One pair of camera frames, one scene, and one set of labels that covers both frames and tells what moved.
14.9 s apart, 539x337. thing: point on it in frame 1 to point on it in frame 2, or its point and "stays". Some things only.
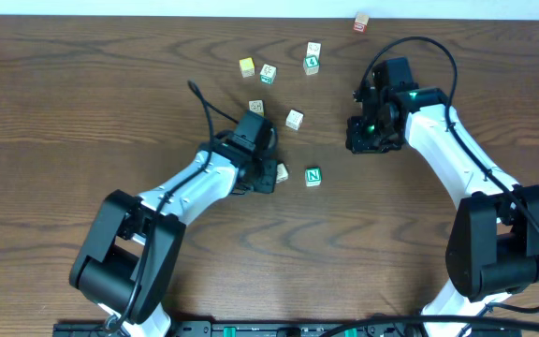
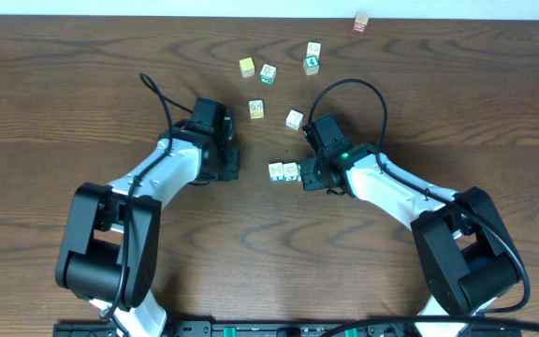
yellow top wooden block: [247, 66] stays
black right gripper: [356, 142] to [310, 182]
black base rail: [102, 329] stays
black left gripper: [269, 186] to [237, 166]
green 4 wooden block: [311, 65] stays
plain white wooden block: [294, 120] stays
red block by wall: [360, 22] stays
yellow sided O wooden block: [283, 173] to [292, 171]
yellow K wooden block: [256, 106] stays
